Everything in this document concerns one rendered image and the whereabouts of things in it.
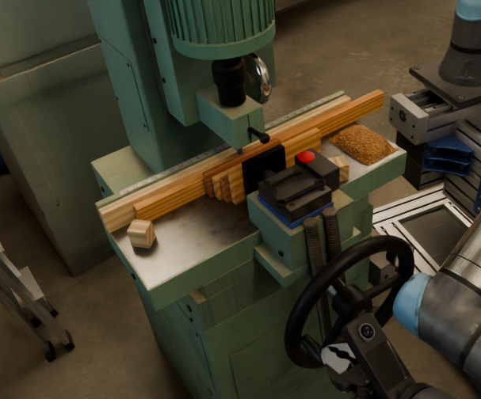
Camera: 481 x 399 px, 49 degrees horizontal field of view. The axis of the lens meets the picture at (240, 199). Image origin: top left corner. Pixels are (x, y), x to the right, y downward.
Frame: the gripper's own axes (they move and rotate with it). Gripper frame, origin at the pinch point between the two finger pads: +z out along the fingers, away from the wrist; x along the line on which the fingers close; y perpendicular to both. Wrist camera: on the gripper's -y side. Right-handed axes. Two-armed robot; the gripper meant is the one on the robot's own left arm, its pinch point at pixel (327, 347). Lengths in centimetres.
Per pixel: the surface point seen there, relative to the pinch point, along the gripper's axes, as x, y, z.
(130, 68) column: 0, -52, 40
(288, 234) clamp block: 4.1, -16.9, 7.3
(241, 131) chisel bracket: 8.9, -33.9, 21.0
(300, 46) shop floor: 167, -40, 240
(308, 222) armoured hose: 7.6, -17.5, 6.0
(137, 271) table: -18.6, -18.9, 22.5
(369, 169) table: 30.9, -16.4, 18.3
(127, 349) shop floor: -21, 32, 115
